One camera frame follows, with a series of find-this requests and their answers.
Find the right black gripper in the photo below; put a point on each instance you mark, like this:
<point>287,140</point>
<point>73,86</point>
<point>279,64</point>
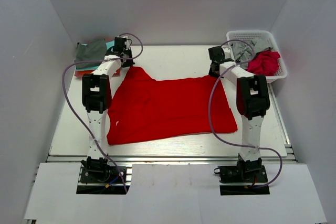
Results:
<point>211,73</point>

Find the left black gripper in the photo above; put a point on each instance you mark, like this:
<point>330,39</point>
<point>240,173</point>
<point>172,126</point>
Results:
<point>129,64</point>

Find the red t-shirt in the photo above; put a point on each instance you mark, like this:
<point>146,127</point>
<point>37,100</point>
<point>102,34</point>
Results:
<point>145,109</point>

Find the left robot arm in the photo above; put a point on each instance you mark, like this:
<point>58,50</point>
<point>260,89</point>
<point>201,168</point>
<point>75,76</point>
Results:
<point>96,90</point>

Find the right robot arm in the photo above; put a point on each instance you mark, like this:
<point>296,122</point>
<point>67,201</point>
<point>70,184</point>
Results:
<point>252,100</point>

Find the folded teal t-shirt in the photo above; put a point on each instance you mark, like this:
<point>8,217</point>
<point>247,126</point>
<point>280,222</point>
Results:
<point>109,44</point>

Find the grey t-shirt in basket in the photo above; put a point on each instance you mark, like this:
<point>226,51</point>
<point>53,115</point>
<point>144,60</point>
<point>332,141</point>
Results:
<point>245,53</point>

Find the folded dark grey t-shirt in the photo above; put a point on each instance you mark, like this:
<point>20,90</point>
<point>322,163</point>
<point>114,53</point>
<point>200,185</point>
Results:
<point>89,53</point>

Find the folded orange t-shirt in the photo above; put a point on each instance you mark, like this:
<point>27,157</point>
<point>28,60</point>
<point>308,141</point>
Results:
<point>79,74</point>

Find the magenta t-shirt in basket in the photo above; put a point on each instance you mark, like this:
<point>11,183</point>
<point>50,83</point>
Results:
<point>265,63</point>

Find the white plastic basket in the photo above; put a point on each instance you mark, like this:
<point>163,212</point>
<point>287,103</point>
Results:
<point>267,36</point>

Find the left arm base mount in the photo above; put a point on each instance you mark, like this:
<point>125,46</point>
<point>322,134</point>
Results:
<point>98,177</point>

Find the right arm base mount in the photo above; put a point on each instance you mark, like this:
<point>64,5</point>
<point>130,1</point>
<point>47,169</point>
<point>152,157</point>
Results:
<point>246,178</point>

